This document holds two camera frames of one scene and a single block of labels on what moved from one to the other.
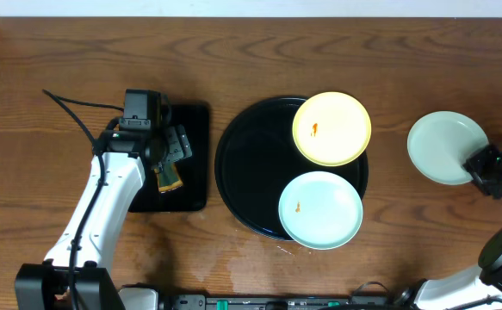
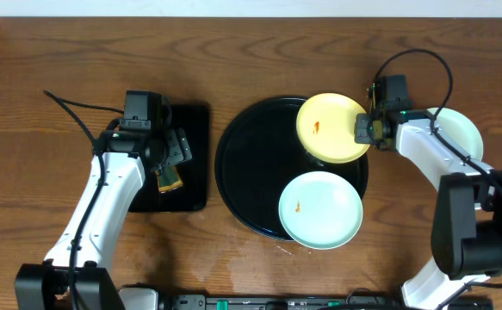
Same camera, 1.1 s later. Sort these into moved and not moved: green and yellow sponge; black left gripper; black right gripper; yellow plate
Moved: black right gripper
Not moved: green and yellow sponge; black left gripper; yellow plate
